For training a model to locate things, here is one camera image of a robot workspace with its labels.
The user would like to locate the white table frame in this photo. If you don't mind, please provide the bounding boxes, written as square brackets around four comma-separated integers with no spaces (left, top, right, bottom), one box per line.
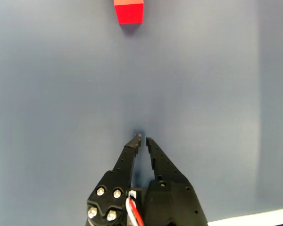
[207,206,283,226]

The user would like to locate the red cube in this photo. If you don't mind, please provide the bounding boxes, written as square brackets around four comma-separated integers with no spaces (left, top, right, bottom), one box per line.
[113,0,145,25]

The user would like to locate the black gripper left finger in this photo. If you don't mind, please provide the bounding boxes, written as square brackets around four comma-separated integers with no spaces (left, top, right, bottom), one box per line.
[86,133,142,226]

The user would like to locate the dark blue table mat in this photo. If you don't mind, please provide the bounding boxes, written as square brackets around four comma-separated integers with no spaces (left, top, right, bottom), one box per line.
[0,0,283,223]

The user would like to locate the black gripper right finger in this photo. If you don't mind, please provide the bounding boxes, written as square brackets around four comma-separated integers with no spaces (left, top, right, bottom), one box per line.
[143,137,208,226]

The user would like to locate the red white gripper servo wire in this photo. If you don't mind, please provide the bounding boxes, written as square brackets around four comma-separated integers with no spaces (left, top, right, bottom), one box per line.
[125,190,145,226]

